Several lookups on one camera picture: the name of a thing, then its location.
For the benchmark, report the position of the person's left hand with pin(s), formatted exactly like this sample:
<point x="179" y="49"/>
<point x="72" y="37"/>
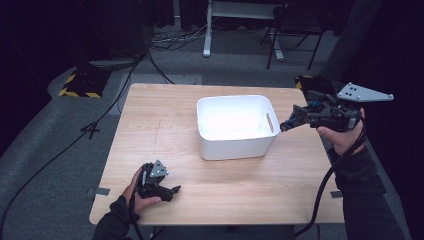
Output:
<point x="130" y="195"/>

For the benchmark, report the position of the grey pillar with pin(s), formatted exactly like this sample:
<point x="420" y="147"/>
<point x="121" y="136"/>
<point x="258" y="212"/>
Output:
<point x="353" y="36"/>

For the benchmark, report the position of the grey flat stand base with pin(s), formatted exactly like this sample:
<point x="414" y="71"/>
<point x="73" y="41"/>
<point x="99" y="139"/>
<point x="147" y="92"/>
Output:
<point x="111" y="62"/>

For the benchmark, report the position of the white plastic bin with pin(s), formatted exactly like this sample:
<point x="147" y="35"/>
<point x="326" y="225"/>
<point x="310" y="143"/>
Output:
<point x="233" y="116"/>

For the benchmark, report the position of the black tape cross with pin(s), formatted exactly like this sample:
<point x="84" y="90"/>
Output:
<point x="90" y="129"/>

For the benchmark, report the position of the person's right hand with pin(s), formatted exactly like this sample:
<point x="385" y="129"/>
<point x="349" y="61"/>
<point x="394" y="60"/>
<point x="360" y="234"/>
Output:
<point x="343" y="141"/>

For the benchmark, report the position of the black yellow striped base plate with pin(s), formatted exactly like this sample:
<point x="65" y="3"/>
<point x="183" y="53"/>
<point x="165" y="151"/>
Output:
<point x="85" y="85"/>
<point x="315" y="83"/>

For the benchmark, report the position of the black chair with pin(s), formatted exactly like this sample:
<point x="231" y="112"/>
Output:
<point x="296" y="23"/>

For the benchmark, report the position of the white desk frame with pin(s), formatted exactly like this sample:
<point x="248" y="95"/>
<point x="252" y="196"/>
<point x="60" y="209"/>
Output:
<point x="208" y="33"/>

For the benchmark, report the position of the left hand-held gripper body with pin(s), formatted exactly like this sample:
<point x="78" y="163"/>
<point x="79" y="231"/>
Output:
<point x="151" y="180"/>

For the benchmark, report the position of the grey tape piece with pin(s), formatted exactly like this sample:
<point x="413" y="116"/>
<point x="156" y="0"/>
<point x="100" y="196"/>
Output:
<point x="101" y="191"/>
<point x="336" y="194"/>

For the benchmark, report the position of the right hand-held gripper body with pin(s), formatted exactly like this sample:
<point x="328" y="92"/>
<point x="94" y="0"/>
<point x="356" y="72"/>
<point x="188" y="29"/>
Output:
<point x="333" y="115"/>

